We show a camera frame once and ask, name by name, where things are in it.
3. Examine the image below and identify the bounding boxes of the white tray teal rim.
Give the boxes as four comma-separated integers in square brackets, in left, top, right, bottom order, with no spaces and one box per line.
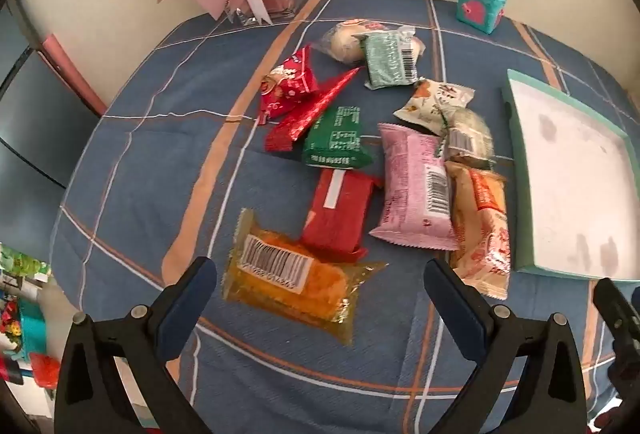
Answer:
[501,68,640,283]

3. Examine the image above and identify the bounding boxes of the red plastic item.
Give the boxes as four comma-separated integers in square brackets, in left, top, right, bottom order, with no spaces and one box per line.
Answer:
[30,351,61,390]

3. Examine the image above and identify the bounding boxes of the clear glass vase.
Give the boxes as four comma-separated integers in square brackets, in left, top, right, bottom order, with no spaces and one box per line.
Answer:
[227,0,303,25]

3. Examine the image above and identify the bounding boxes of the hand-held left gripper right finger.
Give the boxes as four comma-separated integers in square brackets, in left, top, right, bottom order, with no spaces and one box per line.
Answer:
[423,258,587,434]

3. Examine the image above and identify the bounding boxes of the small red snack packet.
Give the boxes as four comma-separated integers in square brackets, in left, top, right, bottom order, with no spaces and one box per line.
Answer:
[257,44,321,125]

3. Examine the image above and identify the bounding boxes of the green printed bag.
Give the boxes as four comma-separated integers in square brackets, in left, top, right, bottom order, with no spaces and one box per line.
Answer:
[0,244,53,279]

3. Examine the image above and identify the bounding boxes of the clear green-trimmed snack packet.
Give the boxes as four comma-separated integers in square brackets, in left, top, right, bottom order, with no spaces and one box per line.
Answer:
[437,108,496,165]

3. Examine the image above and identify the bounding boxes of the clear bun packet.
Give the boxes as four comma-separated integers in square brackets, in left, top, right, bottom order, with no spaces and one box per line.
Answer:
[316,18,388,63]

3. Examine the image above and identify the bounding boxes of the pink snack packet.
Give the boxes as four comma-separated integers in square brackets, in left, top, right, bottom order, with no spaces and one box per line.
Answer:
[369,123,461,252]

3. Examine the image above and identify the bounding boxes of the cream nut-print snack packet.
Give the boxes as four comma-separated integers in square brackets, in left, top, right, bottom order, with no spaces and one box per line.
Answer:
[393,78,476,137]

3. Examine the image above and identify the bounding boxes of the teal plastic container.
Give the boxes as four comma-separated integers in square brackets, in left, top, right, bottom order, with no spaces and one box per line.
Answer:
[15,309,48,362]

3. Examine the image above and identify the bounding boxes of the orange biscuit packet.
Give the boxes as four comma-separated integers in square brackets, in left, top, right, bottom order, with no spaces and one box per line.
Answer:
[444,160,512,301]

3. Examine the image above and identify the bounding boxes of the dark cabinet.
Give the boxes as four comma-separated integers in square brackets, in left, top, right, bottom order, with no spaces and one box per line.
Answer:
[0,4,108,189]

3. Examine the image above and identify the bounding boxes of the long red foil packet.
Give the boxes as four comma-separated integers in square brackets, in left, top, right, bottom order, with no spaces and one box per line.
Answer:
[264,68,361,153]

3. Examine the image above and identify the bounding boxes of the clear orange cake packet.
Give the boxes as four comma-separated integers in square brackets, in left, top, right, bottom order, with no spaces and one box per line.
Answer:
[220,208,388,346]

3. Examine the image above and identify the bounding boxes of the dark green snack packet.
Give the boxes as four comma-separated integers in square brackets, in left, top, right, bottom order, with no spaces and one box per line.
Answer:
[301,106,376,169]

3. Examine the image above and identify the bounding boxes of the blue plaid tablecloth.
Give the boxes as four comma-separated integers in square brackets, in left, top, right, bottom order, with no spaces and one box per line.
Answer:
[50,0,640,434]

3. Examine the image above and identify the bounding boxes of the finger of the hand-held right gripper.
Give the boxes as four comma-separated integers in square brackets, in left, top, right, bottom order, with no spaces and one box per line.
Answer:
[592,278,640,360]

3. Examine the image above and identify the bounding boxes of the light green snack packet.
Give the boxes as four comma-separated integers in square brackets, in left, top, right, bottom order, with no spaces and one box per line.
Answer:
[352,26,420,90]

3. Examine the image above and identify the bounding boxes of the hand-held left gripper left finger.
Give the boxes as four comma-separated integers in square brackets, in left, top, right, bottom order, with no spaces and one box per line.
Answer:
[54,256,218,434]

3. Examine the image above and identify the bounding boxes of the teal toy box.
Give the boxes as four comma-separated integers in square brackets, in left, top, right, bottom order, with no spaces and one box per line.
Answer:
[456,0,507,34]

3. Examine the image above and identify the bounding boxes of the pink board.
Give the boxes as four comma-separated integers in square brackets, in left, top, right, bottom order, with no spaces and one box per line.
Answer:
[42,35,108,115]

